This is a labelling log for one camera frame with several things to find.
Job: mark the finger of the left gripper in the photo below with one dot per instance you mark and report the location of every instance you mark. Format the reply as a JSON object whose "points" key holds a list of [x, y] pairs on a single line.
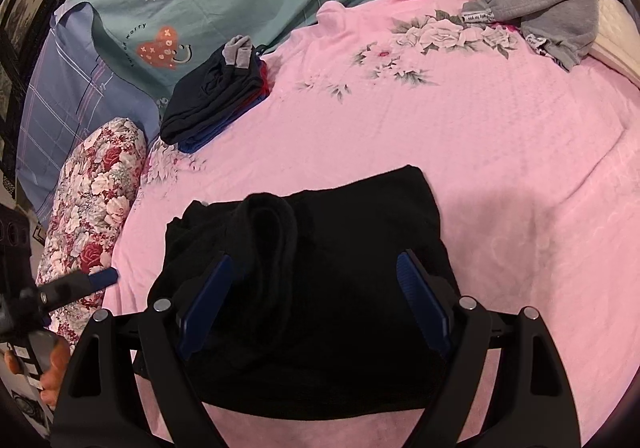
{"points": [[73, 287]]}

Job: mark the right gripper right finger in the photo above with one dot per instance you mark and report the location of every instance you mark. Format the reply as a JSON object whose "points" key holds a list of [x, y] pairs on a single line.
{"points": [[531, 403]]}

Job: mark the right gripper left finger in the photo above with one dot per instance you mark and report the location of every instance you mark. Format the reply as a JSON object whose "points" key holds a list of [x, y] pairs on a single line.
{"points": [[127, 384]]}

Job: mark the black pants with smiley patch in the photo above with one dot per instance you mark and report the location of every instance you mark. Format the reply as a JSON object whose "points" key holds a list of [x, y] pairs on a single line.
{"points": [[314, 326]]}

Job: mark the left hand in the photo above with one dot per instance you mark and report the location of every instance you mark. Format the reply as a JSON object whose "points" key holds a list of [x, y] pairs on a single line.
{"points": [[51, 380]]}

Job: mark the floral red white bolster pillow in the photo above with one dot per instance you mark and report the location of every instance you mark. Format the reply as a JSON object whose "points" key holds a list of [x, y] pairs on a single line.
{"points": [[96, 189]]}

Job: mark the folded blue garment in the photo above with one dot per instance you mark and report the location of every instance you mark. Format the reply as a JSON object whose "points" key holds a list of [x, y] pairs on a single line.
{"points": [[202, 138]]}

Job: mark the blue plaid pillow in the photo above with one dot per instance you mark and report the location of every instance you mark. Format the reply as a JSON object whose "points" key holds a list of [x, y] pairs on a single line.
{"points": [[72, 93]]}

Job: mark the folded dark navy garment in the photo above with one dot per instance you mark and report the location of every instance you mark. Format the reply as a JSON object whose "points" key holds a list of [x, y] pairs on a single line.
{"points": [[205, 96]]}

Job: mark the folded red garment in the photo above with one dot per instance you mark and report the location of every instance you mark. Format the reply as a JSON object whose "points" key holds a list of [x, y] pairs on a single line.
{"points": [[259, 93]]}

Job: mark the small grey cloth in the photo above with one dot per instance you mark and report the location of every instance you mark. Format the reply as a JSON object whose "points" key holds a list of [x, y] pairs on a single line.
{"points": [[237, 52]]}

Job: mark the cream quilted pillow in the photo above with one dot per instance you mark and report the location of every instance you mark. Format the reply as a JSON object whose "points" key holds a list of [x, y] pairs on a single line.
{"points": [[617, 42]]}

